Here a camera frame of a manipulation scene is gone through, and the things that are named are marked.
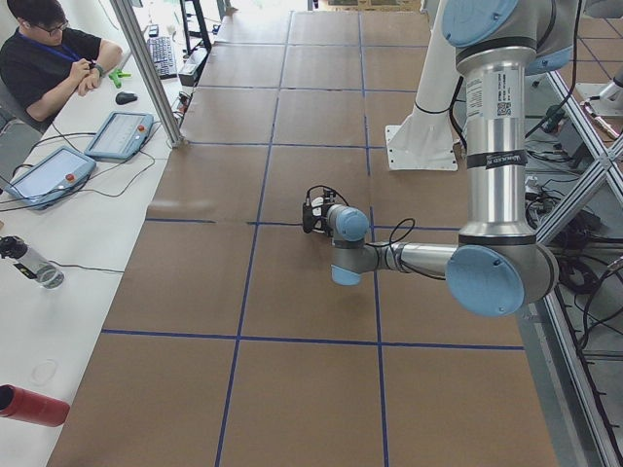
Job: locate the red bottle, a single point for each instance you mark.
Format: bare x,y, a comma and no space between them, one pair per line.
27,406

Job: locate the green tool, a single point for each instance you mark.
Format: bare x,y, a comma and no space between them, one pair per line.
117,75

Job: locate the blue teach pendant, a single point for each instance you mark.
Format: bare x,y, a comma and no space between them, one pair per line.
120,137
55,177

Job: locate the black computer mouse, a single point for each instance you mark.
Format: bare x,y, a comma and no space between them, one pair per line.
125,97

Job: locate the seated person black shirt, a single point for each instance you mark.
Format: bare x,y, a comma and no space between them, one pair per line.
46,61

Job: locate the aluminium frame post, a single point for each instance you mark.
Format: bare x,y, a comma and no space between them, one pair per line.
129,24

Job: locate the near blue teach pendant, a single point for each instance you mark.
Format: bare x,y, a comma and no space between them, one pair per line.
55,177

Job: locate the clear water bottle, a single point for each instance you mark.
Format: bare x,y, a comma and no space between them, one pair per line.
30,262

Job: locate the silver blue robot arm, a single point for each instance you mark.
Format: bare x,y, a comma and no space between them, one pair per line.
498,265

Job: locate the aluminium side frame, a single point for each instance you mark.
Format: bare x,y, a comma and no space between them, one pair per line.
573,337

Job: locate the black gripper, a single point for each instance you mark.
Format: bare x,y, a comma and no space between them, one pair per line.
318,223

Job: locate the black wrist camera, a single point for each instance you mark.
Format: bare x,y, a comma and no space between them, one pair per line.
307,219

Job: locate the black keyboard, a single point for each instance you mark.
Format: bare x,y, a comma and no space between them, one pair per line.
161,51

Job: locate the far blue teach pendant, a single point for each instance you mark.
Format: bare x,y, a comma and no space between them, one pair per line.
120,137

